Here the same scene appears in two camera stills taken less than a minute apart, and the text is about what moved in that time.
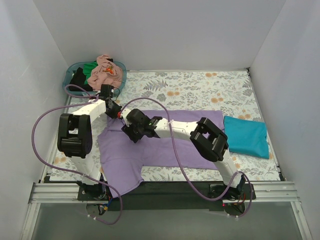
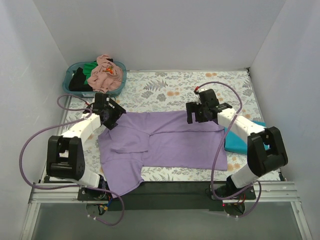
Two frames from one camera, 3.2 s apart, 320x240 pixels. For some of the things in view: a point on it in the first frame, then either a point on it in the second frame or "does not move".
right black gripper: [131, 130] to [194, 113]
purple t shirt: [122, 161] does not move
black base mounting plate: [169, 196] does not move
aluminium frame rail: [271, 192] does not move
